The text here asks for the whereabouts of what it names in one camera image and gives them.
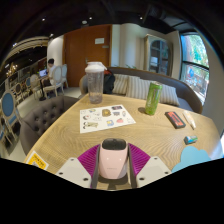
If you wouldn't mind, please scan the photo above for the white sticker sheet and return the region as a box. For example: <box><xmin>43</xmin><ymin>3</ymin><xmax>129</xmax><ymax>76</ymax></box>
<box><xmin>79</xmin><ymin>104</ymin><xmax>137</xmax><ymax>134</ymax></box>

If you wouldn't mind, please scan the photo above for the blue cloud-shaped mouse pad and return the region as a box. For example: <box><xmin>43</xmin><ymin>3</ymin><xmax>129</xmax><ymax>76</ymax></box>
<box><xmin>171</xmin><ymin>145</ymin><xmax>212</xmax><ymax>173</ymax></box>

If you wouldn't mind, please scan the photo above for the green drink can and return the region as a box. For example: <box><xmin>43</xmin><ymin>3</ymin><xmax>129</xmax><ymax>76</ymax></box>
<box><xmin>144</xmin><ymin>80</ymin><xmax>164</xmax><ymax>116</ymax></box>

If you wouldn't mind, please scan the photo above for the group of white-blue chairs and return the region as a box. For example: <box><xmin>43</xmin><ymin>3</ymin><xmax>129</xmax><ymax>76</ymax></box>
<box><xmin>0</xmin><ymin>63</ymin><xmax>69</xmax><ymax>141</ymax></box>

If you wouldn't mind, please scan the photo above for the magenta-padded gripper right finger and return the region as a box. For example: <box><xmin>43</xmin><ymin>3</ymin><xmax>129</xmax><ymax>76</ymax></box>
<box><xmin>127</xmin><ymin>143</ymin><xmax>173</xmax><ymax>188</ymax></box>

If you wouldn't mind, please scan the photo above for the dark-framed window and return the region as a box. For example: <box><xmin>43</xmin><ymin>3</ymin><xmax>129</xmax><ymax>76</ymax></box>
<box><xmin>179</xmin><ymin>31</ymin><xmax>211</xmax><ymax>101</ymax></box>

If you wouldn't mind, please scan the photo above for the black and red box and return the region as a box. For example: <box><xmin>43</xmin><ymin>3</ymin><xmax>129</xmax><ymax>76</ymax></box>
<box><xmin>164</xmin><ymin>110</ymin><xmax>187</xmax><ymax>130</ymax></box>

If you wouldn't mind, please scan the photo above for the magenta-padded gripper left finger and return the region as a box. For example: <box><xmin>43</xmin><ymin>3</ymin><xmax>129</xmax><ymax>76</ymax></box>
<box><xmin>55</xmin><ymin>143</ymin><xmax>101</xmax><ymax>189</ymax></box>

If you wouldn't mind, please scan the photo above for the grey tufted armchair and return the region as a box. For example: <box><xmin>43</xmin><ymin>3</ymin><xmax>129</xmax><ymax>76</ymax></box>
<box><xmin>19</xmin><ymin>95</ymin><xmax>80</xmax><ymax>156</ymax></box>

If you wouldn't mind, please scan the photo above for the laptop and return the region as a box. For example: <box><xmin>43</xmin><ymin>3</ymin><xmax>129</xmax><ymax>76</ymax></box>
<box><xmin>38</xmin><ymin>68</ymin><xmax>49</xmax><ymax>78</ymax></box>

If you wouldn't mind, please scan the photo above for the clear shaker bottle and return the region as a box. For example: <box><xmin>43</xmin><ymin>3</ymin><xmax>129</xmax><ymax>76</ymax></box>
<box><xmin>84</xmin><ymin>61</ymin><xmax>108</xmax><ymax>105</ymax></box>

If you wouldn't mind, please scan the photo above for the yellow and white card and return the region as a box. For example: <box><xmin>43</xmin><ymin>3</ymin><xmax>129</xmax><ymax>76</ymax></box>
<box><xmin>23</xmin><ymin>150</ymin><xmax>50</xmax><ymax>171</ymax></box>

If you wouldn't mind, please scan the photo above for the cream-coloured tube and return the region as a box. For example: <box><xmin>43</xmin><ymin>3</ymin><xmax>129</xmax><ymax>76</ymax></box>
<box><xmin>181</xmin><ymin>109</ymin><xmax>197</xmax><ymax>130</ymax></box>

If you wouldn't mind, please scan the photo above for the small teal pack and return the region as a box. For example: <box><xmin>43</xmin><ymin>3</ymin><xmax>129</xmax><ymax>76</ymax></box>
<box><xmin>183</xmin><ymin>134</ymin><xmax>199</xmax><ymax>145</ymax></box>

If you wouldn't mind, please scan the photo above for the striped cushion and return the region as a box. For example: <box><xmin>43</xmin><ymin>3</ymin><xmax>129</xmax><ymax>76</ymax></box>
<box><xmin>159</xmin><ymin>83</ymin><xmax>181</xmax><ymax>107</ymax></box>
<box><xmin>112</xmin><ymin>73</ymin><xmax>129</xmax><ymax>95</ymax></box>
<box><xmin>125</xmin><ymin>75</ymin><xmax>151</xmax><ymax>100</ymax></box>

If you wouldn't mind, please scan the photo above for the brown curved sofa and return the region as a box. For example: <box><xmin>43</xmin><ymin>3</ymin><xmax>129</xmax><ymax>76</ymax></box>
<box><xmin>78</xmin><ymin>66</ymin><xmax>204</xmax><ymax>114</ymax></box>

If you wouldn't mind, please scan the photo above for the brown wooden door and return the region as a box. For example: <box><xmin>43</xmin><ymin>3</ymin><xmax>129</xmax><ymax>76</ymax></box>
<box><xmin>63</xmin><ymin>24</ymin><xmax>113</xmax><ymax>88</ymax></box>

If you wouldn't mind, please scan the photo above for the black backpack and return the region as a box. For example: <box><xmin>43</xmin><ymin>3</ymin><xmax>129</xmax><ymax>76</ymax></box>
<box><xmin>103</xmin><ymin>69</ymin><xmax>116</xmax><ymax>95</ymax></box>

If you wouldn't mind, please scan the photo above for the arched glass-door cabinet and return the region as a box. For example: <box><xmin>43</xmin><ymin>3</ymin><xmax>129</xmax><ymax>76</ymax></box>
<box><xmin>143</xmin><ymin>33</ymin><xmax>174</xmax><ymax>77</ymax></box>

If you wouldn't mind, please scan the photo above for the pink computer mouse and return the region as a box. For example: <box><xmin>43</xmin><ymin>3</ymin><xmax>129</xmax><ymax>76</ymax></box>
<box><xmin>98</xmin><ymin>138</ymin><xmax>130</xmax><ymax>180</ymax></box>

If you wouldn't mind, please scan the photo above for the person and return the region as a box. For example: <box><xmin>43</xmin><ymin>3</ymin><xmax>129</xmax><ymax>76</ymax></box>
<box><xmin>46</xmin><ymin>58</ymin><xmax>58</xmax><ymax>88</ymax></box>

